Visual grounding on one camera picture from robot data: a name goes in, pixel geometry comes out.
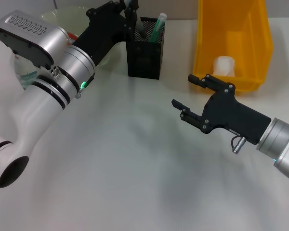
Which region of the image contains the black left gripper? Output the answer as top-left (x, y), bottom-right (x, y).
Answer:
top-left (73, 0), bottom-right (140, 67)

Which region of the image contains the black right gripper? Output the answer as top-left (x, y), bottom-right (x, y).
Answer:
top-left (171, 73), bottom-right (272, 145)

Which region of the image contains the grey marker pen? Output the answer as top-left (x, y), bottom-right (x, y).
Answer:
top-left (123, 0), bottom-right (147, 39)

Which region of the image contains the green utility knife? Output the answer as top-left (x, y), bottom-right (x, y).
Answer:
top-left (148, 13), bottom-right (168, 43)

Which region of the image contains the white paper ball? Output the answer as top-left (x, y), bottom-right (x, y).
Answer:
top-left (212, 55), bottom-right (236, 77)

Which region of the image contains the red-orange fruit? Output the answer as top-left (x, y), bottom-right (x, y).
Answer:
top-left (66, 30), bottom-right (78, 46)

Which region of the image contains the clear water bottle green label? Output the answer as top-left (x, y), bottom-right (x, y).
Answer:
top-left (10, 53), bottom-right (39, 91)

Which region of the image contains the pale green glass fruit plate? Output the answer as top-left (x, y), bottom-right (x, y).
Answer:
top-left (39, 6), bottom-right (122, 71)

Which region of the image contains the black mesh pen holder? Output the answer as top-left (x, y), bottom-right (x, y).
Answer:
top-left (125, 16), bottom-right (166, 80)

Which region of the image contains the yellow plastic bin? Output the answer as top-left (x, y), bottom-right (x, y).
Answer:
top-left (192, 0), bottom-right (275, 93)

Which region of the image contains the right gripper silver connector cable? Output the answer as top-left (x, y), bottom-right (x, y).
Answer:
top-left (230, 135), bottom-right (247, 154)

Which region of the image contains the gripper silver connector cable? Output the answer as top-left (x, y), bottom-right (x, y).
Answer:
top-left (75, 74), bottom-right (95, 100)
top-left (230, 135), bottom-right (247, 154)

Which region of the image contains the left gripper silver connector cable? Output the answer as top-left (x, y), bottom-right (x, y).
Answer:
top-left (75, 74), bottom-right (95, 100)

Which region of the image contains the silver left wrist depth camera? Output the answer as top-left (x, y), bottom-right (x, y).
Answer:
top-left (0, 14), bottom-right (72, 71)

